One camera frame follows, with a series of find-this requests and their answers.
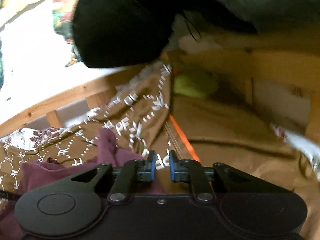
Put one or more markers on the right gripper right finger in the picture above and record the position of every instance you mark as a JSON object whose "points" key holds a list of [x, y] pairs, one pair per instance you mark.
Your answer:
{"points": [[206, 184]]}

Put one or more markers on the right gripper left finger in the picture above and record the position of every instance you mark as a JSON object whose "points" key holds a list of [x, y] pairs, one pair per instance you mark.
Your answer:
{"points": [[119, 184]]}

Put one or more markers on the brown PF patterned blanket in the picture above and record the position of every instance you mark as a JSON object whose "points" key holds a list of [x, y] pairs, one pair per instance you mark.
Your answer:
{"points": [[146, 115]]}

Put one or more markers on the yellow-green soft object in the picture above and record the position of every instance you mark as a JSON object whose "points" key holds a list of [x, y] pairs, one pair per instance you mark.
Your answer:
{"points": [[199, 85]]}

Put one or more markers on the white floral pillow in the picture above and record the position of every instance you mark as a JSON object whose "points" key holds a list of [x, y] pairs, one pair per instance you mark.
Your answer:
{"points": [[30, 139]]}

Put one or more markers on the black hanging garment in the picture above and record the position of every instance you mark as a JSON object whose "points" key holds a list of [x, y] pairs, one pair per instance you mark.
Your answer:
{"points": [[116, 33]]}

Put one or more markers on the wooden bed frame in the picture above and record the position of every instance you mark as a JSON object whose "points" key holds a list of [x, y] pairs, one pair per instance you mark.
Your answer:
{"points": [[79, 82]]}

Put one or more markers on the colourful wall poster right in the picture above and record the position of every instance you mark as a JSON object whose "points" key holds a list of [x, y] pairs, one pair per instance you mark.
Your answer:
{"points": [[63, 13]]}

